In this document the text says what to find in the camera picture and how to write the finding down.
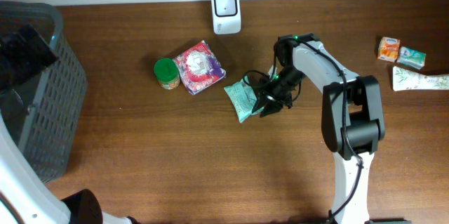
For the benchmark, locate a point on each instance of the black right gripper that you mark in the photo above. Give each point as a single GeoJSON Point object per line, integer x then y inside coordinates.
{"type": "Point", "coordinates": [272, 97]}

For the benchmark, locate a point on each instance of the teal wet wipes pack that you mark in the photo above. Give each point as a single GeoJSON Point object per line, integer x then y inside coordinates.
{"type": "Point", "coordinates": [243, 99]}

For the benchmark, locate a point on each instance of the pink purple tissue pack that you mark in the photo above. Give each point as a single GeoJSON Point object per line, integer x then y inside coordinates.
{"type": "Point", "coordinates": [199, 68]}

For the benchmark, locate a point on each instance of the green lid jar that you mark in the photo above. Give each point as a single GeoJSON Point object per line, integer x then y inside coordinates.
{"type": "Point", "coordinates": [167, 73]}

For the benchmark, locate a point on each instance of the orange tissue pack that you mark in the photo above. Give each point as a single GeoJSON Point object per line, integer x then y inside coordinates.
{"type": "Point", "coordinates": [388, 49]}

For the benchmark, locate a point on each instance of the white floral cream tube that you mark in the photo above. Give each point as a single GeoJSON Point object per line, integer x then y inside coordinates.
{"type": "Point", "coordinates": [403, 80]}

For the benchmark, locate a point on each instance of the small teal tissue pack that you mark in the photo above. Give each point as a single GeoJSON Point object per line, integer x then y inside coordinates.
{"type": "Point", "coordinates": [411, 58]}

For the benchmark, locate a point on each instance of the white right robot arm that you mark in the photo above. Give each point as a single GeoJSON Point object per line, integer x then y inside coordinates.
{"type": "Point", "coordinates": [352, 121]}

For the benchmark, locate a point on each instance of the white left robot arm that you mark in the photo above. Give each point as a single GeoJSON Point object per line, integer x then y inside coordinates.
{"type": "Point", "coordinates": [24, 198]}

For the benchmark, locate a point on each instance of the white barcode scanner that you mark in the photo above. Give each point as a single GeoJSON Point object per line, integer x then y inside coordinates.
{"type": "Point", "coordinates": [226, 16]}

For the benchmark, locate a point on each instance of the grey plastic basket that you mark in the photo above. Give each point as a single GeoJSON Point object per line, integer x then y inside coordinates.
{"type": "Point", "coordinates": [42, 114]}

